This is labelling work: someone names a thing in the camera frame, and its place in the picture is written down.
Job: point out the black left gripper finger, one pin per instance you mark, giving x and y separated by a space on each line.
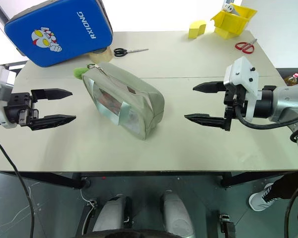
52 121
52 93

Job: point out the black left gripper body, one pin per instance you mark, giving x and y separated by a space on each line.
16 109

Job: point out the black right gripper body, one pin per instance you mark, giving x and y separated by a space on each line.
234 101

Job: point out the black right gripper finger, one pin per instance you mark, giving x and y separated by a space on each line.
208 87
206 119

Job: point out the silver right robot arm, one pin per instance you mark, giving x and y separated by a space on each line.
288 101

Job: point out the green cloth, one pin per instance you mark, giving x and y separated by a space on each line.
79 73

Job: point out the grey-green zip pouch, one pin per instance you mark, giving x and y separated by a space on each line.
129 99

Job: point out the yellow curved plastic piece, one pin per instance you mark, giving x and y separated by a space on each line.
196 29

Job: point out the cooking oil bottle pink cap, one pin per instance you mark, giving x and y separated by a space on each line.
291 80

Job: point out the blue cartoon print pad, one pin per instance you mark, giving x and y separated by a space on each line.
57 32

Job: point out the beige tape roll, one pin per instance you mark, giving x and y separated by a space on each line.
101 56

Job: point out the yellow plastic bin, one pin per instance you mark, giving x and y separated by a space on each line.
233 22

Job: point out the white items in bin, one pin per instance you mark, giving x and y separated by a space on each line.
229 7

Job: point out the white sneaker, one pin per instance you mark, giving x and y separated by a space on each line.
260 198

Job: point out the silver robot leg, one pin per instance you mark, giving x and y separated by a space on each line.
176 213
109 215

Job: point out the black trouser leg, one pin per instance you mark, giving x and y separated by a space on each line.
288 186

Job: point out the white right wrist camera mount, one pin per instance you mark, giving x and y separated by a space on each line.
243 72

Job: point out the black table frame brace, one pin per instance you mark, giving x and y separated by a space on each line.
243 179
54 179

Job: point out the black stand bracket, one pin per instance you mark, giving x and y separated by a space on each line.
88 218
227 225

